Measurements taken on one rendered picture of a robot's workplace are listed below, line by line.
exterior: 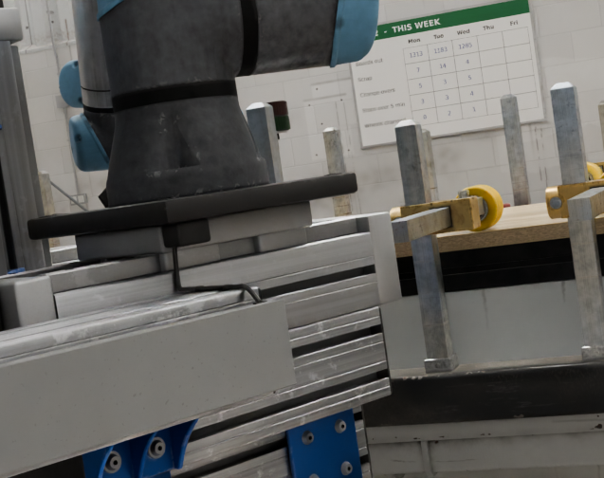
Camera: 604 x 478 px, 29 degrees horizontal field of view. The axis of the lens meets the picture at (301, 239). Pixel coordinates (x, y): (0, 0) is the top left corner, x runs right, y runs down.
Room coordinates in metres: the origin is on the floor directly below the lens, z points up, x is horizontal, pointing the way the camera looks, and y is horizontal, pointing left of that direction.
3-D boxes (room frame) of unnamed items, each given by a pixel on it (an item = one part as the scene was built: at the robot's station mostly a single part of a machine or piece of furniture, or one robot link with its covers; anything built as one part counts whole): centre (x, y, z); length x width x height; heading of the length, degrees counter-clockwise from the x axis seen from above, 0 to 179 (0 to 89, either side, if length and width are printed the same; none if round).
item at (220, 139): (1.11, 0.10, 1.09); 0.15 x 0.15 x 0.10
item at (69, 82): (1.86, 0.27, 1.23); 0.11 x 0.11 x 0.08; 51
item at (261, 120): (2.00, 0.04, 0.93); 0.03 x 0.03 x 0.48; 68
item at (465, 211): (1.90, -0.22, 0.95); 0.13 x 0.06 x 0.05; 68
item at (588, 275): (1.81, -0.43, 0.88); 0.03 x 0.03 x 0.48; 68
